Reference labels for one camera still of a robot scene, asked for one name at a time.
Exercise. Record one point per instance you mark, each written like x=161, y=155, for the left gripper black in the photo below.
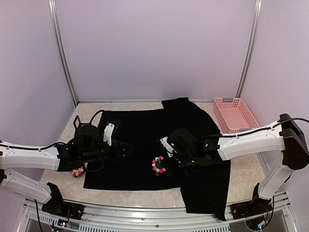
x=118, y=148

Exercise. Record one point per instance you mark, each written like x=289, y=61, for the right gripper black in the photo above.
x=170, y=167

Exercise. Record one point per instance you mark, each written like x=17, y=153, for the flower brooch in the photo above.
x=77, y=172
x=158, y=166

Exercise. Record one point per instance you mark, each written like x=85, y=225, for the black t-shirt blue logo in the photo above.
x=204, y=189

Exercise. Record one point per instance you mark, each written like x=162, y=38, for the black brooch stand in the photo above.
x=79, y=125

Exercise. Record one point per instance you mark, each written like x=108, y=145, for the pink plastic basket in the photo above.
x=233, y=115

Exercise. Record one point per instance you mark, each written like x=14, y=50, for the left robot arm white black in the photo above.
x=86, y=146

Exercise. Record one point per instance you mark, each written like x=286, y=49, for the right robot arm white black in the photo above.
x=283, y=135

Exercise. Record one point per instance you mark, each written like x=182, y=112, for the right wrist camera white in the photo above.
x=168, y=149

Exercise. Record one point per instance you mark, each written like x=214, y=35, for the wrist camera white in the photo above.
x=168, y=149
x=110, y=130

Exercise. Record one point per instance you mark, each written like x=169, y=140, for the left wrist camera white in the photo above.
x=110, y=130

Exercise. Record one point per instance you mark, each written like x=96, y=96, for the front aluminium rail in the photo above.
x=103, y=218

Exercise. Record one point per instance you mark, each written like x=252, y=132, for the left aluminium frame post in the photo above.
x=61, y=51

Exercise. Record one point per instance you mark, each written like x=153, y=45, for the aluminium frame post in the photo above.
x=61, y=51
x=250, y=47

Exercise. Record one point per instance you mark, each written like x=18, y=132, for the right aluminium frame post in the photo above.
x=250, y=47

